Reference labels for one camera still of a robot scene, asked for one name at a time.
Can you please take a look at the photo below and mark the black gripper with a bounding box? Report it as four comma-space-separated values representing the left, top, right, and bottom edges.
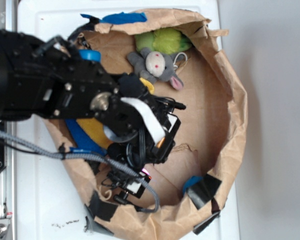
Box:
99, 72, 188, 200

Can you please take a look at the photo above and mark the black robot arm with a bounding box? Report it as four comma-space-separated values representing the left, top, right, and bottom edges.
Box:
0, 30, 185, 198

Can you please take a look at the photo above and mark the blue plastic object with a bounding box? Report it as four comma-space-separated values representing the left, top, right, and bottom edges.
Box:
64, 49, 108, 156

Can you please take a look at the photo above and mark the grey plush donkey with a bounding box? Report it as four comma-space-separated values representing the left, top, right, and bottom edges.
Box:
127, 47, 188, 91

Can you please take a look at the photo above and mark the brown paper bag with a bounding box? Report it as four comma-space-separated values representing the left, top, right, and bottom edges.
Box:
43, 7, 249, 240

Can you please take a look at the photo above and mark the green plush toy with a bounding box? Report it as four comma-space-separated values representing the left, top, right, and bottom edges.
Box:
134, 27, 193, 55

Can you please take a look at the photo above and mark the grey braided cable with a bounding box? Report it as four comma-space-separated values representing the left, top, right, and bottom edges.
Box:
0, 126, 161, 214

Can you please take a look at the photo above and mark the aluminium rail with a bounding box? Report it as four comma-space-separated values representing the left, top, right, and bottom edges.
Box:
0, 0, 19, 240

